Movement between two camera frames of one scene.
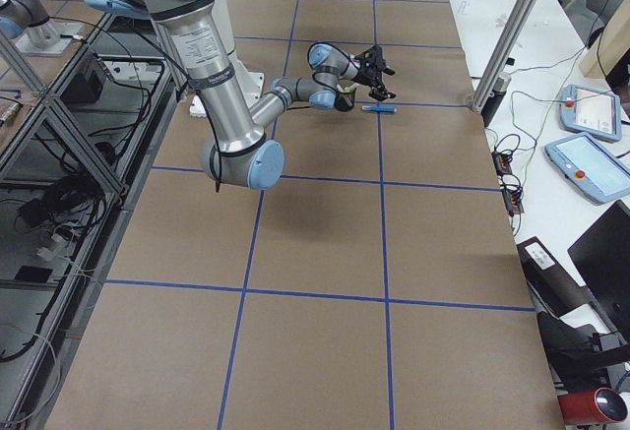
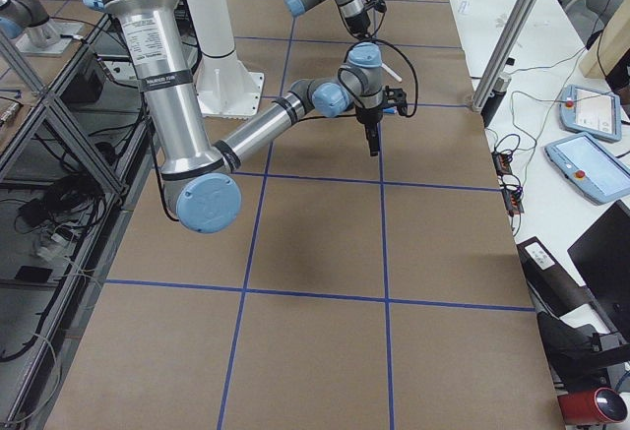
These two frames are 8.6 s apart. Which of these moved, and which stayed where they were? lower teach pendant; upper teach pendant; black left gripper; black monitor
Moved: black left gripper
Stayed: black monitor; lower teach pendant; upper teach pendant
